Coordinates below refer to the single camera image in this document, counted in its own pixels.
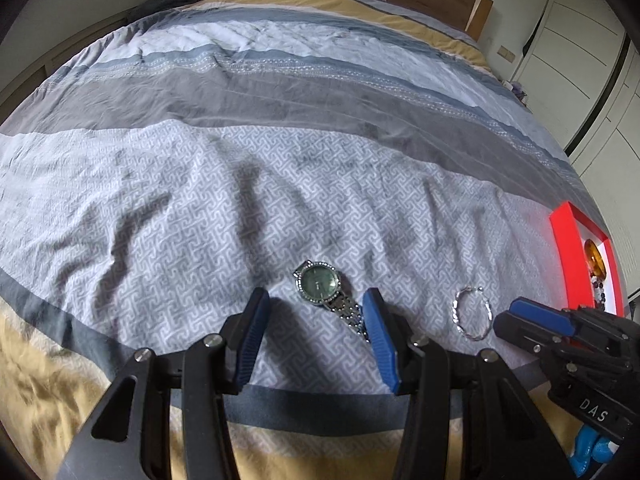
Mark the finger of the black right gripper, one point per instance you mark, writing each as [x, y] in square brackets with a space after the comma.
[524, 334]

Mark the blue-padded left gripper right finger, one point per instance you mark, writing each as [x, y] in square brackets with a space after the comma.
[388, 334]

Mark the red jewelry box tray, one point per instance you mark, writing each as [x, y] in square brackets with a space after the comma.
[571, 227]

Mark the dark clothes pile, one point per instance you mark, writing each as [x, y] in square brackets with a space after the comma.
[150, 7]

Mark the low wooden side cabinet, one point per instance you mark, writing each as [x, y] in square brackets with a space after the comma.
[20, 87]

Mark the striped bed duvet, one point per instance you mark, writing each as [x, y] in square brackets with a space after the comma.
[179, 162]

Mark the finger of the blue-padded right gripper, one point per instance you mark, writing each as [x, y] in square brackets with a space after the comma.
[542, 312]

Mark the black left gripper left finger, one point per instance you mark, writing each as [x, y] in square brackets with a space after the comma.
[243, 333]

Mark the orange amber bangle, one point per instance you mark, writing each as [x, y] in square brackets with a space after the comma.
[595, 260]

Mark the silver watch green dial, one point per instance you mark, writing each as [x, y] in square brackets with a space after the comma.
[320, 284]

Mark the white sliding wardrobe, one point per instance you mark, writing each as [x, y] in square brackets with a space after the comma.
[581, 77]

